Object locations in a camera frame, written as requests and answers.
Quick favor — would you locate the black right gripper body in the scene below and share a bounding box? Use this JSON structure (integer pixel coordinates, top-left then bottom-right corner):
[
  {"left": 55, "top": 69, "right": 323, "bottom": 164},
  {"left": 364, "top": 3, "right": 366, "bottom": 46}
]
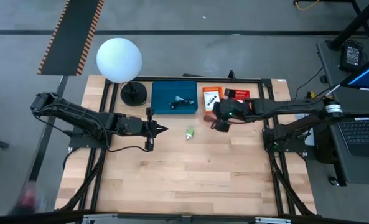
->
[{"left": 212, "top": 88, "right": 253, "bottom": 133}]

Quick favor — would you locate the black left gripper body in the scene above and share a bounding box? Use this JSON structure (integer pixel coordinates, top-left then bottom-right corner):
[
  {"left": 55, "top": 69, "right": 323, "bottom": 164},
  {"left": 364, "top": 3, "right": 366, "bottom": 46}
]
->
[{"left": 142, "top": 107, "right": 159, "bottom": 152}]

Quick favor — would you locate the red cable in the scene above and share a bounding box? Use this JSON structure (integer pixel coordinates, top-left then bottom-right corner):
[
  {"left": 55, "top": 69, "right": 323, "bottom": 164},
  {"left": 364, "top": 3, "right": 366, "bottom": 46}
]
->
[{"left": 203, "top": 114, "right": 235, "bottom": 130}]

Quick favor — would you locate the blue plastic bin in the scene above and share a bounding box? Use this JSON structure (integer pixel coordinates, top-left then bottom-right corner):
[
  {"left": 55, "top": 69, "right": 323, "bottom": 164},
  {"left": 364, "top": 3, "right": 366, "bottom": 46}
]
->
[{"left": 150, "top": 80, "right": 199, "bottom": 115}]

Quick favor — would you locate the red slotted basket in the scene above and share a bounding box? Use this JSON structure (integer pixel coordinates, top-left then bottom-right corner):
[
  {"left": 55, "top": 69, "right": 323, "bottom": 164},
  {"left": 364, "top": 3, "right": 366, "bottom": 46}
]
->
[{"left": 224, "top": 89, "right": 251, "bottom": 110}]

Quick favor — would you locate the orange slotted basket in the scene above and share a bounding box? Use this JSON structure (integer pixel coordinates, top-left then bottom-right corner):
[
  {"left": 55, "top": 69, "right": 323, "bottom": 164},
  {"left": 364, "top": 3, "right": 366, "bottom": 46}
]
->
[{"left": 202, "top": 86, "right": 224, "bottom": 113}]

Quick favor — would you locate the white globe table lamp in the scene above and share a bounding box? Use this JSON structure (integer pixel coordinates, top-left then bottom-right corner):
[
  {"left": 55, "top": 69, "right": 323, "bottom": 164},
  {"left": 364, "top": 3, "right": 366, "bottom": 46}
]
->
[{"left": 96, "top": 37, "right": 148, "bottom": 107}]

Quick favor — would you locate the black side table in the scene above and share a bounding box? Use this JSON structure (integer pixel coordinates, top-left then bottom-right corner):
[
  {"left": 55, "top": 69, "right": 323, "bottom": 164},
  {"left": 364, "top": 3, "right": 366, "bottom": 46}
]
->
[{"left": 316, "top": 40, "right": 369, "bottom": 187}]

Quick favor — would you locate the black orange striped floor mat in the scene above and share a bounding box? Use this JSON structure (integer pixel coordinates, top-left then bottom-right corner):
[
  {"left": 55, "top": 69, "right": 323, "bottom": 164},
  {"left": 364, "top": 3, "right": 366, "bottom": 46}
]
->
[{"left": 37, "top": 0, "right": 105, "bottom": 77}]

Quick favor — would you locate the black labelled device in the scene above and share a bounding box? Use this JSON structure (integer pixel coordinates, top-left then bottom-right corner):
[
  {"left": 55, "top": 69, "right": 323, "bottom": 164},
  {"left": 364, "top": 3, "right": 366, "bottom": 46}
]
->
[{"left": 339, "top": 42, "right": 364, "bottom": 73}]

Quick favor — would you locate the black laptop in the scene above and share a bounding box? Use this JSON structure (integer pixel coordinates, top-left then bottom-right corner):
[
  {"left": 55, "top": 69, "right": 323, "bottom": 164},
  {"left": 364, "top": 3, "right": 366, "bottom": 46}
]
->
[{"left": 336, "top": 116, "right": 369, "bottom": 159}]

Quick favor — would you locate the monitor with blue screen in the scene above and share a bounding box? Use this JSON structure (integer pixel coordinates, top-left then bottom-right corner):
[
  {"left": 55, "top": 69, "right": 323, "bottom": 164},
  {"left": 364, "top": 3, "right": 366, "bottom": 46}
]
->
[{"left": 339, "top": 51, "right": 369, "bottom": 93}]

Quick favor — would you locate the black table frame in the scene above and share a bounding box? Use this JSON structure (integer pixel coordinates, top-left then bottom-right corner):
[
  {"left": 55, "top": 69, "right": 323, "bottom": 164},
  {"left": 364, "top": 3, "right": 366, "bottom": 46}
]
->
[{"left": 55, "top": 76, "right": 317, "bottom": 218}]

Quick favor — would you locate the yellow cable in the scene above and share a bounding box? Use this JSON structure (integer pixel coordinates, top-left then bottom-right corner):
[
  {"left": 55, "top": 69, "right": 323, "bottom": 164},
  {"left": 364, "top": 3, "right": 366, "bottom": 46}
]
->
[{"left": 294, "top": 0, "right": 320, "bottom": 11}]

